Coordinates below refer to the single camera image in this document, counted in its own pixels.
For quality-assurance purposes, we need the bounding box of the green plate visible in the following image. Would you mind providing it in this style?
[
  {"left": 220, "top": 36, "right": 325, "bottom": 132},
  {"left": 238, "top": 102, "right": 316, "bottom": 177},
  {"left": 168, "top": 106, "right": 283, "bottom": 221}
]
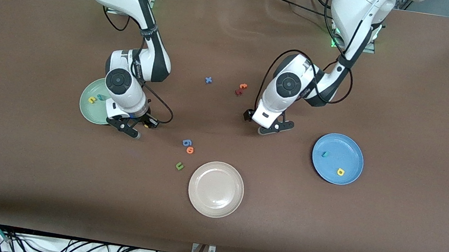
[{"left": 77, "top": 75, "right": 127, "bottom": 128}]

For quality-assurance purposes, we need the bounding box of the beige plate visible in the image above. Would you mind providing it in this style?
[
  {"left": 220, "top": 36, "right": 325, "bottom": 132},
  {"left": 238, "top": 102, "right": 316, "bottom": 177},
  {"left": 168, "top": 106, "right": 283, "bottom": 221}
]
[{"left": 185, "top": 158, "right": 248, "bottom": 222}]

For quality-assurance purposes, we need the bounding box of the brown table cover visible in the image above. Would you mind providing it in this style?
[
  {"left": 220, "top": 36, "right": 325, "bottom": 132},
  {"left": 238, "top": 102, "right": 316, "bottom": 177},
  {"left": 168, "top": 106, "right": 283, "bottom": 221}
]
[{"left": 0, "top": 0, "right": 449, "bottom": 252}]

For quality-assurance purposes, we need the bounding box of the blue plate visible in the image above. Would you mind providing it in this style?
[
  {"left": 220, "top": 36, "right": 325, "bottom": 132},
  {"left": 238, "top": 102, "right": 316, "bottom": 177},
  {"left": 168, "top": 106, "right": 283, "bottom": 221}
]
[{"left": 308, "top": 131, "right": 368, "bottom": 188}]

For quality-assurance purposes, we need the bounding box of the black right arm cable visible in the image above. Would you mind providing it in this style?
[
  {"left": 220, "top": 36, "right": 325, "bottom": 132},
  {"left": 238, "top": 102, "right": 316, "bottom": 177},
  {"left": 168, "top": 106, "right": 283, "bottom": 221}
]
[{"left": 88, "top": 4, "right": 188, "bottom": 127}]

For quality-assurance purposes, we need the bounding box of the black base cable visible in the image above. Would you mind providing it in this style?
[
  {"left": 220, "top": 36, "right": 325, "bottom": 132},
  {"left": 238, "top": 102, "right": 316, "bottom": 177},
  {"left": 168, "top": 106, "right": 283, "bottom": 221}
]
[{"left": 261, "top": 0, "right": 342, "bottom": 22}]

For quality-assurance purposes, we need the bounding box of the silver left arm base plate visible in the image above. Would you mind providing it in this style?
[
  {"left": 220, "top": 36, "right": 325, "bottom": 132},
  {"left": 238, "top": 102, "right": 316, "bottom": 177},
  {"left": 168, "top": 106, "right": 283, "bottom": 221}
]
[{"left": 328, "top": 27, "right": 378, "bottom": 54}]

